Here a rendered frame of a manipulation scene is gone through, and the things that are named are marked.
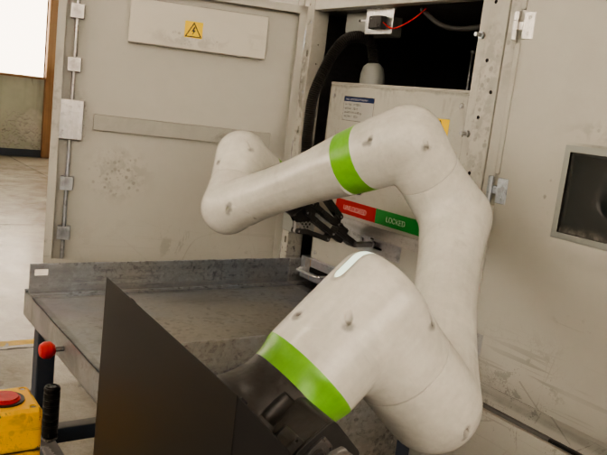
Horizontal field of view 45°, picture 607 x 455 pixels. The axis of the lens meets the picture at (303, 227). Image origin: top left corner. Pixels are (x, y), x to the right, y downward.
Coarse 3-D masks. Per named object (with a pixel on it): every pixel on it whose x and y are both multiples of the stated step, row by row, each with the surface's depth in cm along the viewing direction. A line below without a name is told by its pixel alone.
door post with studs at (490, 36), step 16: (496, 0) 138; (496, 16) 138; (480, 32) 141; (496, 32) 138; (480, 48) 142; (496, 48) 138; (480, 64) 142; (496, 64) 138; (480, 80) 141; (496, 80) 138; (480, 96) 141; (480, 112) 141; (464, 128) 145; (480, 128) 141; (464, 144) 145; (480, 144) 141; (464, 160) 145; (480, 160) 141; (480, 176) 141
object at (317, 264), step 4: (304, 256) 196; (308, 256) 196; (304, 260) 196; (312, 260) 193; (316, 260) 192; (304, 264) 196; (312, 264) 193; (316, 264) 192; (320, 264) 190; (324, 264) 189; (312, 268) 194; (316, 268) 192; (320, 268) 190; (324, 268) 189; (328, 268) 187; (332, 268) 186; (300, 272) 198; (312, 272) 194; (316, 272) 192; (320, 272) 191; (324, 272) 189; (328, 272) 187; (312, 280) 193; (316, 280) 192; (320, 280) 190
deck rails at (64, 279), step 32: (32, 288) 159; (64, 288) 163; (96, 288) 167; (128, 288) 172; (160, 288) 175; (192, 288) 178; (224, 288) 183; (192, 352) 121; (224, 352) 124; (256, 352) 128
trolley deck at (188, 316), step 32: (256, 288) 187; (288, 288) 191; (32, 320) 156; (64, 320) 144; (96, 320) 147; (160, 320) 152; (192, 320) 154; (224, 320) 157; (256, 320) 159; (64, 352) 137; (96, 352) 129; (96, 384) 122
